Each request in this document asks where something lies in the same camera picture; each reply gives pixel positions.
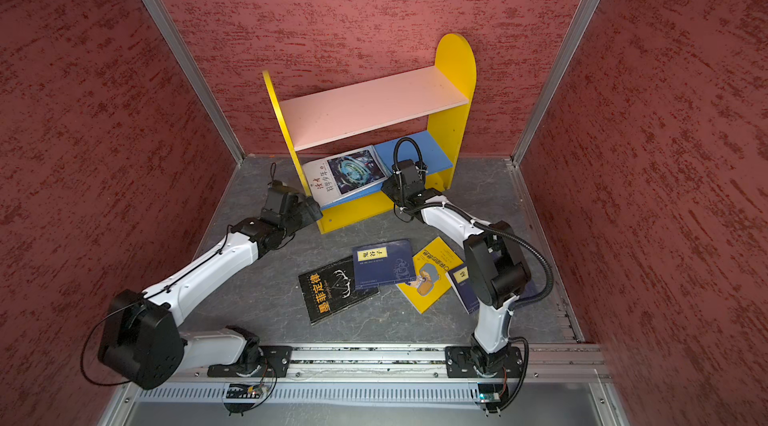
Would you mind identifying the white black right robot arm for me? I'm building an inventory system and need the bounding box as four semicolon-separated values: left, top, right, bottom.
382;160;541;377

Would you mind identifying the dark blue book yellow label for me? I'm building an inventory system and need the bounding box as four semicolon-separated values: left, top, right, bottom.
352;239;417;289

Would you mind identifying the left circuit board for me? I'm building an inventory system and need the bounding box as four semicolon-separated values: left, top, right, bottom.
225;384;267;401

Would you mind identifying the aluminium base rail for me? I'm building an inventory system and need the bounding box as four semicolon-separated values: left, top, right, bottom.
122;341;610;383

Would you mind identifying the dark blue book right of pair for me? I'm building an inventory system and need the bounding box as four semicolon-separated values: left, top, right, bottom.
520;279;539;300

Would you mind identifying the dark blue book of pair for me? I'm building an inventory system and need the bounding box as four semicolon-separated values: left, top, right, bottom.
520;279;539;300
447;265;479;314

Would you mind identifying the white slotted cable duct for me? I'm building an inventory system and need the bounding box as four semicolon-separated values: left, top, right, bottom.
137;382;478;407

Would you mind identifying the right circuit board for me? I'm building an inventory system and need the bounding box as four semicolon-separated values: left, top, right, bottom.
477;383;506;404

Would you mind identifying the white book with galaxy picture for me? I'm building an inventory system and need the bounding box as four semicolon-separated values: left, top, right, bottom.
302;146;390;208

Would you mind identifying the corner aluminium profile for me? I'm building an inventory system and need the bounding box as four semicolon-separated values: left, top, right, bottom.
511;0;601;168
141;0;246;165

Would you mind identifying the yellow book with cartoon figure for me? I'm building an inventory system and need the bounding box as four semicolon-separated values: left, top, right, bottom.
397;237;463;314

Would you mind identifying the circuit board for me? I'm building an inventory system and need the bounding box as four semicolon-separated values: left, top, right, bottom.
477;383;506;404
225;384;267;401

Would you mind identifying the right corner aluminium profile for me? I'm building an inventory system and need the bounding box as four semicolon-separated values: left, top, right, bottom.
511;0;601;168

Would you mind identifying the dark blue book left of pair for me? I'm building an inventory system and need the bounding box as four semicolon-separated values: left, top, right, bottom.
447;265;479;314

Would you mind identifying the yellow pink blue bookshelf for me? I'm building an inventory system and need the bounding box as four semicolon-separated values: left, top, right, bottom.
262;33;478;235

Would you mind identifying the black book with yellow text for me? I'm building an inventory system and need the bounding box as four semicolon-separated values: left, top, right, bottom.
298;256;380;325

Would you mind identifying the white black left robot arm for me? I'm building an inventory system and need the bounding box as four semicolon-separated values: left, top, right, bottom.
97;180;322;390

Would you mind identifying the left corner aluminium profile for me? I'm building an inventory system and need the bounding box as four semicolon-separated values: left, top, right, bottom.
141;0;246;165

